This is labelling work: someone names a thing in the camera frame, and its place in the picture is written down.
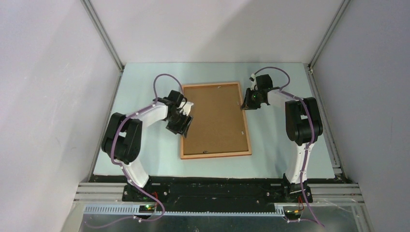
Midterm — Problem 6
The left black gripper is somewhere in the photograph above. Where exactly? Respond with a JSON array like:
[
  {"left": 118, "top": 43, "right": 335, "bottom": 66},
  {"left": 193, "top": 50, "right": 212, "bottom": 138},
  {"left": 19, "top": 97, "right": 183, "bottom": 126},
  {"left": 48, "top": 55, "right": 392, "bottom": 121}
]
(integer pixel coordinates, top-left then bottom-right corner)
[{"left": 166, "top": 110, "right": 193, "bottom": 138}]

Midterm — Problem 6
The wooden picture frame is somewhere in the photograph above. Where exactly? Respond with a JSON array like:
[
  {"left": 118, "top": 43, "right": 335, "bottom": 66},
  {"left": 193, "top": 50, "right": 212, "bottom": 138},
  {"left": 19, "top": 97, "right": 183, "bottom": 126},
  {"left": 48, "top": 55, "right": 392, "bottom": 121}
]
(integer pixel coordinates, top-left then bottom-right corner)
[{"left": 180, "top": 81, "right": 252, "bottom": 160}]

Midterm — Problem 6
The brown backing board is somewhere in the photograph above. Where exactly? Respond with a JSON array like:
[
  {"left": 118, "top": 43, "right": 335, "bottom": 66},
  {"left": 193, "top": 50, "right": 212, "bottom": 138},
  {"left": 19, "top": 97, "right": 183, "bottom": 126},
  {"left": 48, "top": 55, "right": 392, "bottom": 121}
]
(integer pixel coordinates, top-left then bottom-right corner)
[{"left": 183, "top": 84, "right": 249, "bottom": 156}]

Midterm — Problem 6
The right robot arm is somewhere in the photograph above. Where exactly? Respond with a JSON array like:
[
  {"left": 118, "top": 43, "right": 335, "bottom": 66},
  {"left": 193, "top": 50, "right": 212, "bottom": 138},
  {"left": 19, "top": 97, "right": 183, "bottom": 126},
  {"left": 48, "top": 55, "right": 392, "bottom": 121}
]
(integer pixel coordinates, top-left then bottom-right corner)
[{"left": 241, "top": 74, "right": 323, "bottom": 202}]

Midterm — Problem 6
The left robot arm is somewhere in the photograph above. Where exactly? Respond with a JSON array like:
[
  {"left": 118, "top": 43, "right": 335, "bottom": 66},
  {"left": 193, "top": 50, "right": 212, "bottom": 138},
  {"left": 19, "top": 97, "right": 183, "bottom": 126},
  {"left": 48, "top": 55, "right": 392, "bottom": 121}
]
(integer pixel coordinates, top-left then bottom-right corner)
[{"left": 101, "top": 90, "right": 194, "bottom": 201}]

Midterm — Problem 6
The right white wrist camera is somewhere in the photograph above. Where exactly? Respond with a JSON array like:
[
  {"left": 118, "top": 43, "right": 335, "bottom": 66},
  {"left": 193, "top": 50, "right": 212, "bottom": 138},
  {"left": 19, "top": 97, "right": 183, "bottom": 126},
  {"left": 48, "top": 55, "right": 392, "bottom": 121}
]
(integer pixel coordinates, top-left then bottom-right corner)
[{"left": 249, "top": 73, "right": 258, "bottom": 91}]

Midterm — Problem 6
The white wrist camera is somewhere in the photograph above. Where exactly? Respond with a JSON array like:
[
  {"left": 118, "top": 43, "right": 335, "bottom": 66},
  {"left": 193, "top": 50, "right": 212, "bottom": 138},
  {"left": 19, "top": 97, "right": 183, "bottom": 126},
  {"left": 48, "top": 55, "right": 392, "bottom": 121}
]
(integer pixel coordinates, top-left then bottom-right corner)
[
  {"left": 180, "top": 101, "right": 194, "bottom": 116},
  {"left": 249, "top": 73, "right": 258, "bottom": 91}
]

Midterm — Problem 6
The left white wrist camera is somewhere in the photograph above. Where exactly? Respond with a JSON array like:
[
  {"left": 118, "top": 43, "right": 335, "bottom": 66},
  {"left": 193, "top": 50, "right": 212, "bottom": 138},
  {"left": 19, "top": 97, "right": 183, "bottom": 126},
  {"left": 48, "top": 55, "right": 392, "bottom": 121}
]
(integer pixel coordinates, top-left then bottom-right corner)
[{"left": 180, "top": 101, "right": 194, "bottom": 116}]

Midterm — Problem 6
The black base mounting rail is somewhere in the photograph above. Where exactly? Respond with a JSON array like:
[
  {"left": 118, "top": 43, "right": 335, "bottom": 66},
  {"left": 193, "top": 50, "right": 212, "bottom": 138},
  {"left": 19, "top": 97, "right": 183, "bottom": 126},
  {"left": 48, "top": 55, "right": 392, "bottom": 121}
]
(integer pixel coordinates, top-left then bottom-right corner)
[{"left": 90, "top": 175, "right": 313, "bottom": 212}]

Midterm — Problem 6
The grey cable duct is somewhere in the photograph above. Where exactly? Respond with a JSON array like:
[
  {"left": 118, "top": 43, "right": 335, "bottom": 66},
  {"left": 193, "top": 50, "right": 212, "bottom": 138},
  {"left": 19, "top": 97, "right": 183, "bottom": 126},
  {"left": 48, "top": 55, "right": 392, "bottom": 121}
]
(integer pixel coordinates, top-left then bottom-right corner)
[{"left": 84, "top": 204, "right": 288, "bottom": 217}]

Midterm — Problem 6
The right aluminium corner post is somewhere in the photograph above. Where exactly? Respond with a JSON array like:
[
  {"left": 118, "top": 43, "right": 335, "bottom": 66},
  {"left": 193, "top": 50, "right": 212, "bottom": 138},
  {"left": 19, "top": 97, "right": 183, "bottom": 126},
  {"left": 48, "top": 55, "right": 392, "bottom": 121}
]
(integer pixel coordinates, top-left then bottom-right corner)
[{"left": 308, "top": 0, "right": 351, "bottom": 69}]

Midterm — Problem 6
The aluminium corner post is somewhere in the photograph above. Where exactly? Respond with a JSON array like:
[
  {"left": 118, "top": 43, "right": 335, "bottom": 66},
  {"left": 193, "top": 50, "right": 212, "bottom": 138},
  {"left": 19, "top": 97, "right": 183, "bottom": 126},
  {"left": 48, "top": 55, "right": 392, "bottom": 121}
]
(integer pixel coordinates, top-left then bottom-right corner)
[
  {"left": 308, "top": 0, "right": 351, "bottom": 69},
  {"left": 80, "top": 0, "right": 125, "bottom": 73}
]

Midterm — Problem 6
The left aluminium corner post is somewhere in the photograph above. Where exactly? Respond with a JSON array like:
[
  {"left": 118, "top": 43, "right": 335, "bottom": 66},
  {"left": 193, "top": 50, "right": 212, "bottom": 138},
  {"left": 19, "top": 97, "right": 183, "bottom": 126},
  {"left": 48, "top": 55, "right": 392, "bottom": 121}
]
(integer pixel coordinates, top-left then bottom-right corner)
[{"left": 80, "top": 0, "right": 125, "bottom": 73}]

